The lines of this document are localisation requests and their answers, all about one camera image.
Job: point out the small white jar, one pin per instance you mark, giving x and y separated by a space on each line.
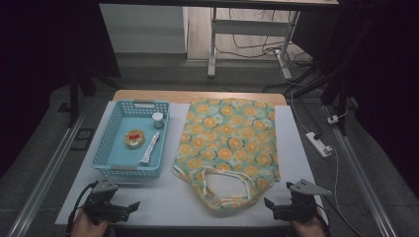
157 118

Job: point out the light blue plastic basket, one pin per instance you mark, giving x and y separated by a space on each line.
131 154

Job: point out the black curtain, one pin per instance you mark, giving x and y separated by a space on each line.
388 82
33 65

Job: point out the white table mat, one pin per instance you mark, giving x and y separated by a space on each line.
164 204

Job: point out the aluminium rail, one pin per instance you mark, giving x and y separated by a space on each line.
362 177
46 177

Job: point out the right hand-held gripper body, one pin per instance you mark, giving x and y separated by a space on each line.
296 207

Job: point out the black metal stand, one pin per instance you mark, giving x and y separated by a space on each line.
74 98
342 95

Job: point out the white tube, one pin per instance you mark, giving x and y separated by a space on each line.
150 149

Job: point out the white power strip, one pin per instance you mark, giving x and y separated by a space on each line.
318 144

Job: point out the orange print tote bag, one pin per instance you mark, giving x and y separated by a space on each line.
227 138

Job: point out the person's right hand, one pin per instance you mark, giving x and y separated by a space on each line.
308 229

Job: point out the person's left hand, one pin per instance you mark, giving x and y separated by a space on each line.
87 228

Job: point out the light grey cabinet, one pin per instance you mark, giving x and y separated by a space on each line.
141 29

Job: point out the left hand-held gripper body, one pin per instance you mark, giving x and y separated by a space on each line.
105 207

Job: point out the black rectangular floor frame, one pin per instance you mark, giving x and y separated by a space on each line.
76 140

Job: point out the small white adapter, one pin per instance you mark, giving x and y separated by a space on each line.
333 119

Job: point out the white standing desk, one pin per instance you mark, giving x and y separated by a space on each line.
250 28

